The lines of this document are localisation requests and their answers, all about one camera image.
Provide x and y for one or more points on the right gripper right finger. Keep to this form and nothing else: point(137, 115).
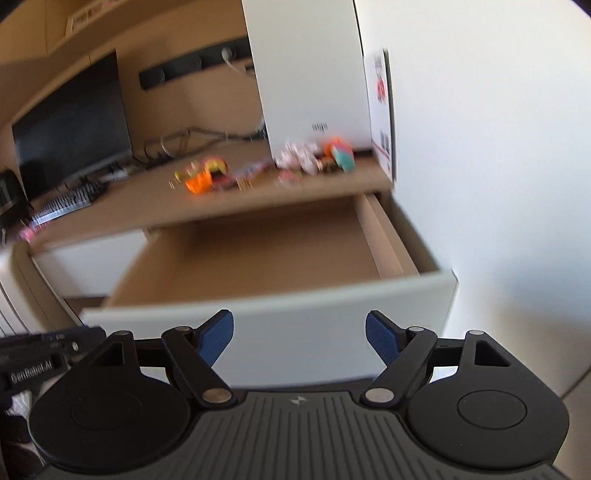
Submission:
point(405, 354)

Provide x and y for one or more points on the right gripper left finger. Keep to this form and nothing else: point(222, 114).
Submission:
point(192, 353)

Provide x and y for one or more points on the orange pumpkin box half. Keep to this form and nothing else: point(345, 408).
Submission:
point(199, 184)

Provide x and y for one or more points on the pink sticker card pack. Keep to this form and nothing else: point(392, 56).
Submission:
point(243, 178)

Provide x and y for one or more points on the black red doll keychain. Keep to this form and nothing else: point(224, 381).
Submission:
point(328, 165)

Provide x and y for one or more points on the pink white plush toy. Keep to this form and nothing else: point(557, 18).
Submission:
point(301, 156)

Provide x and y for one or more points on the yellow pink toy camera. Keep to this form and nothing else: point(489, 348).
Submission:
point(215, 166)

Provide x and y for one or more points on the long red snack packet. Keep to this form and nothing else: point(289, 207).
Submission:
point(288, 177)

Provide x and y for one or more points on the open wooden drawer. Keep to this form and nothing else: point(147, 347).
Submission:
point(299, 282)

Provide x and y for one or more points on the black keyboard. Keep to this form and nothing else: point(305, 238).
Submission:
point(82, 196)

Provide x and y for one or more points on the black monitor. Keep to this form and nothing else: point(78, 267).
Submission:
point(76, 130)

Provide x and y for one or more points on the white printed cardboard box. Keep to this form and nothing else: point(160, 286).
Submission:
point(381, 110)

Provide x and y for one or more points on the white computer case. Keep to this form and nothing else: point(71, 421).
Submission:
point(308, 60)

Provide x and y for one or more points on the black wall power strip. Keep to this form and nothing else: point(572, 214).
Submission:
point(193, 62)

